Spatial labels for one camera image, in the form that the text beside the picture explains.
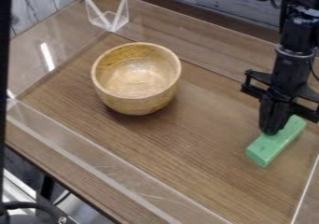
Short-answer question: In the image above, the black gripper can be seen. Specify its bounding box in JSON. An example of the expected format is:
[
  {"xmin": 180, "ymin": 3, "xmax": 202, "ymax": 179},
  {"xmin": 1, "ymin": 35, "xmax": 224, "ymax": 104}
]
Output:
[{"xmin": 242, "ymin": 45, "xmax": 319, "ymax": 134}]

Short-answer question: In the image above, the green rectangular block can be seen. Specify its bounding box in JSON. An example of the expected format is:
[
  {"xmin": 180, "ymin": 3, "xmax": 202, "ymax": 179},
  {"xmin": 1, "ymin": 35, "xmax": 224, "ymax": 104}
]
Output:
[{"xmin": 246, "ymin": 116, "xmax": 307, "ymax": 168}]

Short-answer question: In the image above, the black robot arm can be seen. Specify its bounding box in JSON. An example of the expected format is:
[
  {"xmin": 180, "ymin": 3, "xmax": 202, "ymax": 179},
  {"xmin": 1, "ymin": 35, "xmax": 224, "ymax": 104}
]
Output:
[{"xmin": 242, "ymin": 0, "xmax": 319, "ymax": 135}]

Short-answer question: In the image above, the brown wooden bowl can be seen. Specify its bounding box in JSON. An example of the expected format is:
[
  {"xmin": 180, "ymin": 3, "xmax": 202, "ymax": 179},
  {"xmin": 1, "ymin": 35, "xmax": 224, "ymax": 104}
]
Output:
[{"xmin": 91, "ymin": 42, "xmax": 182, "ymax": 116}]

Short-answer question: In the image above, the black table leg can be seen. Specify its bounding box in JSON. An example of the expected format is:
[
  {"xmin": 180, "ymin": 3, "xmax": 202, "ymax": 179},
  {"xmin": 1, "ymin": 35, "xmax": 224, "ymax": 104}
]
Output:
[{"xmin": 36, "ymin": 175, "xmax": 55, "ymax": 209}]

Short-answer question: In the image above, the clear acrylic corner bracket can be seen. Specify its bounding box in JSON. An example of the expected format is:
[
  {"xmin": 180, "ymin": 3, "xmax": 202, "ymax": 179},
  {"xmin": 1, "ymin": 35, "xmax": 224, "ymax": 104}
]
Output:
[{"xmin": 84, "ymin": 0, "xmax": 130, "ymax": 33}]

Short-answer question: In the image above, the black cable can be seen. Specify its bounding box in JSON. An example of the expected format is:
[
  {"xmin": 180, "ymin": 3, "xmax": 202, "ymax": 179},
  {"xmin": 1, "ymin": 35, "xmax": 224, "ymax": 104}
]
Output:
[{"xmin": 0, "ymin": 201, "xmax": 67, "ymax": 224}]

